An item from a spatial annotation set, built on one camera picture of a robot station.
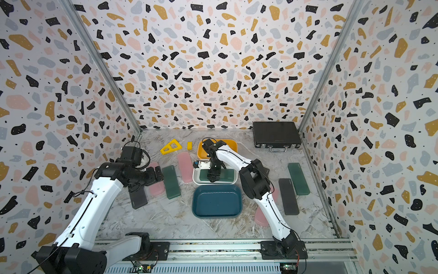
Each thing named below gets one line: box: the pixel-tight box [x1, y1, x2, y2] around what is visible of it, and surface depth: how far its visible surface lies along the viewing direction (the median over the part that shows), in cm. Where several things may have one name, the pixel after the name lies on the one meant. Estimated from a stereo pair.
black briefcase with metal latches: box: [252, 121, 302, 153], surface depth 123 cm
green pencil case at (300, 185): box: [287, 162, 311, 196], surface depth 97 cm
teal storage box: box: [191, 184, 243, 219], surface depth 90 cm
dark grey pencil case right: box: [278, 178, 300, 216], surface depth 90 cm
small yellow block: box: [186, 141, 194, 151], surface depth 115 cm
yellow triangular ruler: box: [160, 138, 183, 156], surface depth 113 cm
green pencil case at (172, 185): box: [161, 164, 181, 200], surface depth 95 cm
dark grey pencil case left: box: [128, 186, 148, 210], surface depth 88 cm
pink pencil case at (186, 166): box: [176, 151, 194, 183], surface depth 108 cm
